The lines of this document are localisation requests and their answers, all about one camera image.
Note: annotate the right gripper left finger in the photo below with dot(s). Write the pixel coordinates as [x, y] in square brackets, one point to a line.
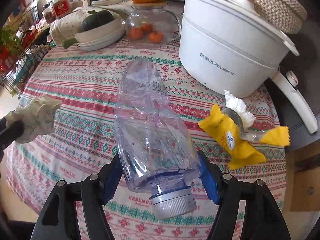
[58, 218]

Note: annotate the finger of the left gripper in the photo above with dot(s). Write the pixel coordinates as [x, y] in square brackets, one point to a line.
[10, 133]

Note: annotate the grey paper ball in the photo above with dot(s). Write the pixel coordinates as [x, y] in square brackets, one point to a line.
[37, 117]

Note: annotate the yellow snack wrapper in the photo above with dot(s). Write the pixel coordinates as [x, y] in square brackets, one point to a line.
[226, 127]

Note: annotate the crushed clear plastic bottle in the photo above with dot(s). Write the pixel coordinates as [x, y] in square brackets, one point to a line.
[155, 148]

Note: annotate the white tissue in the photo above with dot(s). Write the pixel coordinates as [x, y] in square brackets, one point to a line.
[240, 108]

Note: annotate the patterned tablecloth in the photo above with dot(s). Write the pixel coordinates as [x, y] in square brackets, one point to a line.
[231, 204]

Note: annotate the green potted plant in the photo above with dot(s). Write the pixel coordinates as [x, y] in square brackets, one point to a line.
[10, 40]

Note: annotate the floral white cloth bundle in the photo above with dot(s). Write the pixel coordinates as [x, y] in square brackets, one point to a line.
[66, 27]

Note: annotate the stacked white bowls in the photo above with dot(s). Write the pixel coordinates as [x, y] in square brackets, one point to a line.
[102, 36]

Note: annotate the red label jar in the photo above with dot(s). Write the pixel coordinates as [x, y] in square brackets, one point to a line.
[61, 8]

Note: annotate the dark green squash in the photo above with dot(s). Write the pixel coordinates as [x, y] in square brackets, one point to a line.
[96, 19]

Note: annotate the grey refrigerator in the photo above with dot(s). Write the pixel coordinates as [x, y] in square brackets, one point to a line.
[306, 68]

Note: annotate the white electric cooking pot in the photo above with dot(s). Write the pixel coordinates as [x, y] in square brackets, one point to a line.
[227, 46]

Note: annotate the glass jar with oranges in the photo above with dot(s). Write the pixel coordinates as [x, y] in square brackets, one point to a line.
[151, 26]

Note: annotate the woven rattan basket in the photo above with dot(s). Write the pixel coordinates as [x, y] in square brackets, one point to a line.
[286, 15]

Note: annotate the black wire rack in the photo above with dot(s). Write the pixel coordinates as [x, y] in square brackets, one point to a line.
[23, 46]

